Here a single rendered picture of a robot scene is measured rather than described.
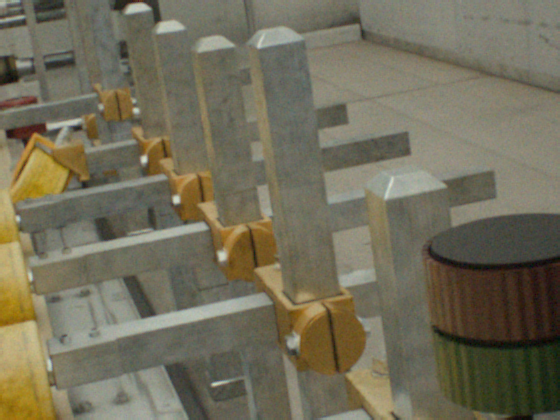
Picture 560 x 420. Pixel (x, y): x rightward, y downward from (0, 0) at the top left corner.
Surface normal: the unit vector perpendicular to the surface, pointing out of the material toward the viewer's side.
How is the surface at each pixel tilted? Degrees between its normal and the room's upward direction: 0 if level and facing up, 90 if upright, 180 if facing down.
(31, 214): 90
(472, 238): 0
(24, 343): 30
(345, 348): 90
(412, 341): 90
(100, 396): 0
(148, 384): 0
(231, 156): 90
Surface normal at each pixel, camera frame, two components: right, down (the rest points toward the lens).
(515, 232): -0.15, -0.96
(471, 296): -0.62, 0.29
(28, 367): 0.13, -0.32
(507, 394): -0.38, 0.29
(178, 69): 0.25, 0.22
